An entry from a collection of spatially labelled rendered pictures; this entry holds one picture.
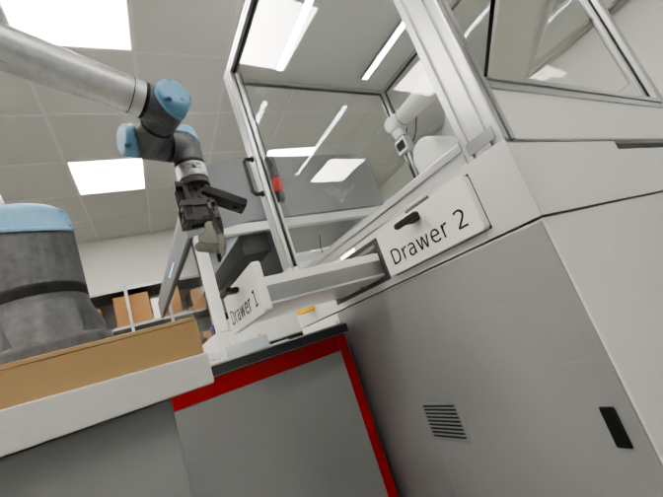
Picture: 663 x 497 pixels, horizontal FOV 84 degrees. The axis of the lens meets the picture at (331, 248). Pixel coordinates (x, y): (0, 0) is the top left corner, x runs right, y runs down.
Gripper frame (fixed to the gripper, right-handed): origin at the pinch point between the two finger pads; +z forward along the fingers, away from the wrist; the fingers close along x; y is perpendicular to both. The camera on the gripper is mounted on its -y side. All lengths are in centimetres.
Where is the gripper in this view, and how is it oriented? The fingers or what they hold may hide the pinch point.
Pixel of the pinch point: (222, 253)
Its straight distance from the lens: 94.0
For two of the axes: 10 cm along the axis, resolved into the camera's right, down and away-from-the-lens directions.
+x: 4.5, -3.6, -8.2
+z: 3.2, 9.2, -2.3
